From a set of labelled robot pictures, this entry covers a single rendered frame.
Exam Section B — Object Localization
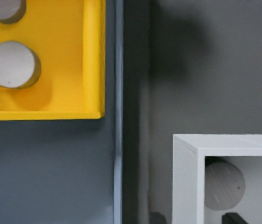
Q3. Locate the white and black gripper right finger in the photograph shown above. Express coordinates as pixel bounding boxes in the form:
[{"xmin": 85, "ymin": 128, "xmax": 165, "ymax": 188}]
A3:
[{"xmin": 221, "ymin": 212, "xmax": 249, "ymax": 224}]

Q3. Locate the grey bin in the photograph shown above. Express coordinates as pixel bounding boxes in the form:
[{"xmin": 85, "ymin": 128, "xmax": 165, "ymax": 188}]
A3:
[{"xmin": 172, "ymin": 134, "xmax": 262, "ymax": 224}]

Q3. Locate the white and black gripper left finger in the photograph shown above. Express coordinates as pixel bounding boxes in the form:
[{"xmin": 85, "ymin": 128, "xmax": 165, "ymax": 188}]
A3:
[{"xmin": 150, "ymin": 212, "xmax": 167, "ymax": 224}]

